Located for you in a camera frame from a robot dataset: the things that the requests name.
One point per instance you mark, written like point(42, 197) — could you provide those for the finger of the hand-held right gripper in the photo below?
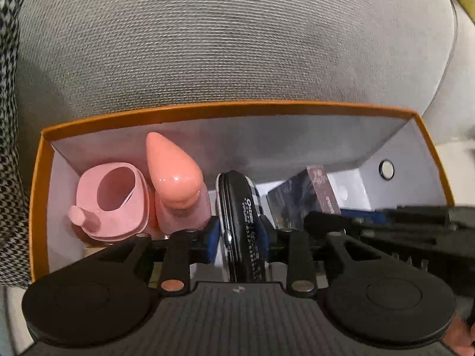
point(426, 215)
point(330, 221)

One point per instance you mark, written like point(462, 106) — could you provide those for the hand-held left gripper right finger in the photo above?
point(264, 236)

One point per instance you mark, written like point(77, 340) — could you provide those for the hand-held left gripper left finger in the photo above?
point(212, 238)

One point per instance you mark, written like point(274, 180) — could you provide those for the black plaid zippered case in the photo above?
point(237, 211)

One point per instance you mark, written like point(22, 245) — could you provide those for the dark printed box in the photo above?
point(297, 193)

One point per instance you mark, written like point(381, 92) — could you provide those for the pink cone-cap bottle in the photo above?
point(170, 170)

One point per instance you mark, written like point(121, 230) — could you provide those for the orange cardboard box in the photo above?
point(259, 137)

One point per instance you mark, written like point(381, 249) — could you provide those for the pink plastic cup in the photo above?
point(87, 193)

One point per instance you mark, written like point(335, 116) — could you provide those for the grey fabric sofa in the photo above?
point(222, 44)

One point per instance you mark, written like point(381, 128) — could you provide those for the houndstooth pillow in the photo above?
point(11, 155)

